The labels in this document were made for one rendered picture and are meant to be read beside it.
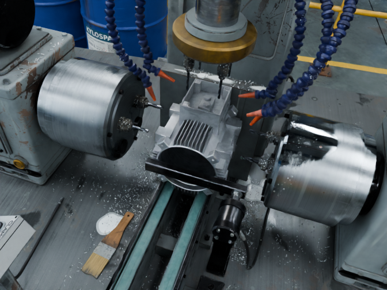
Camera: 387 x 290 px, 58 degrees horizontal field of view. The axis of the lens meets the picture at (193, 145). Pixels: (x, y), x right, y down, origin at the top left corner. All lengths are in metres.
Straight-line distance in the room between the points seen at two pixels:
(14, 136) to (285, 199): 0.72
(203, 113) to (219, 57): 0.18
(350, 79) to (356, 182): 2.60
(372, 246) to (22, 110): 0.89
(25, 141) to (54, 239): 0.27
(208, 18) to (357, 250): 0.62
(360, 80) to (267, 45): 2.47
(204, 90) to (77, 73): 0.32
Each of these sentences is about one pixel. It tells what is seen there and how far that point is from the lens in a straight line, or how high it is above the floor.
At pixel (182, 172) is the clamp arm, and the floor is 1.03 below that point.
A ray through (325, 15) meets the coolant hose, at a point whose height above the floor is 1.40.
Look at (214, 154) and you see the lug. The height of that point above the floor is 1.09.
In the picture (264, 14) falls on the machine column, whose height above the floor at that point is 1.29.
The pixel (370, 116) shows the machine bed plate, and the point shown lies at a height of 0.80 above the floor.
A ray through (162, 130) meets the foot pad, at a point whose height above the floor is 1.08.
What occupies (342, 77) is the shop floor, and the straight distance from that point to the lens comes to 3.37.
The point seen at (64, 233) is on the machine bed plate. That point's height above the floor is 0.80.
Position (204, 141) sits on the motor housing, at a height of 1.09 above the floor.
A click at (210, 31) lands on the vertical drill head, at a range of 0.72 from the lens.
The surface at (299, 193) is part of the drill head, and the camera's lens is 0.81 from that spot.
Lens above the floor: 1.68
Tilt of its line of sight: 45 degrees down
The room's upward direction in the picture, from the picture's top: 5 degrees clockwise
